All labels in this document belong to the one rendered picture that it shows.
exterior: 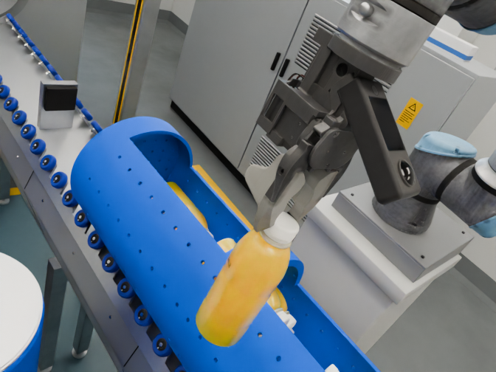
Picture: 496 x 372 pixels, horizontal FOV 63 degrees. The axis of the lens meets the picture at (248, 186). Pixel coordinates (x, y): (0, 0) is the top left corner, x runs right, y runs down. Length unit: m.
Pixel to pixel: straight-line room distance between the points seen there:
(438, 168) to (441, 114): 1.19
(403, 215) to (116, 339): 0.71
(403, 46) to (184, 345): 0.55
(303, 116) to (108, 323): 0.73
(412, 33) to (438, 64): 1.80
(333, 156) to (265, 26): 2.48
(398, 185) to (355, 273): 0.69
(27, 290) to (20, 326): 0.07
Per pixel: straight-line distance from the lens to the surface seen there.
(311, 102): 0.40
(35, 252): 2.27
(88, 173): 0.90
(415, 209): 1.03
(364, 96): 0.38
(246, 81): 2.95
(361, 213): 1.03
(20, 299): 0.81
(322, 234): 1.07
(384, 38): 0.37
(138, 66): 1.59
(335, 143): 0.40
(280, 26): 2.76
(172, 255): 0.71
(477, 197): 0.93
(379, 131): 0.37
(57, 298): 1.51
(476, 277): 3.62
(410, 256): 1.00
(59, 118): 1.40
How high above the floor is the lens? 1.68
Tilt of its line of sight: 33 degrees down
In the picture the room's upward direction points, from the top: 24 degrees clockwise
